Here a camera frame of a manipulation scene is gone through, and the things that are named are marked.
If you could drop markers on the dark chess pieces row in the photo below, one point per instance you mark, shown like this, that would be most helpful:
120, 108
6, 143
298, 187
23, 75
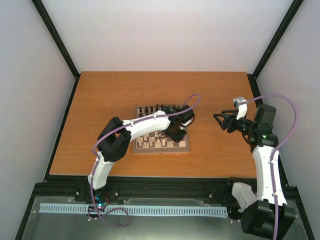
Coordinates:
145, 110

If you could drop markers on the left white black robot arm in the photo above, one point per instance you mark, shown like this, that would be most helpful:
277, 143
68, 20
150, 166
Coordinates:
113, 142

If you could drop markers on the black aluminium frame rail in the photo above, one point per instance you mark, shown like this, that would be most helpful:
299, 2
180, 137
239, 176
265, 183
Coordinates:
120, 189

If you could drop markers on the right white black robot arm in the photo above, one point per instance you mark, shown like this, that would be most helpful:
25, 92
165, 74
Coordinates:
264, 213

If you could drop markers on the light blue cable duct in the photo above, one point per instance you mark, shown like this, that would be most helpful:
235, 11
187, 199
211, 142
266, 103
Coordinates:
139, 210

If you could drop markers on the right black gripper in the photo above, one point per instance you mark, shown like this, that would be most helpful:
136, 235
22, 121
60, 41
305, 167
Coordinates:
231, 118

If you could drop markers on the pile of white chess pieces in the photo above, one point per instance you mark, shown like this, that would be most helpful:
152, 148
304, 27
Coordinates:
146, 141

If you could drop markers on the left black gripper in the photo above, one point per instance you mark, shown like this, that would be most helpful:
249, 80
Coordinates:
176, 139

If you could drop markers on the wooden folding chess board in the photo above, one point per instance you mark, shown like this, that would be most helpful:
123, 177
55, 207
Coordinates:
181, 147

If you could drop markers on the left controller circuit board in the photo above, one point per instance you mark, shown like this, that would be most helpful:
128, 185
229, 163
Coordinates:
102, 201

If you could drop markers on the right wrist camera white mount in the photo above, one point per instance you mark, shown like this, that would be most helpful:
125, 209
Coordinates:
240, 104

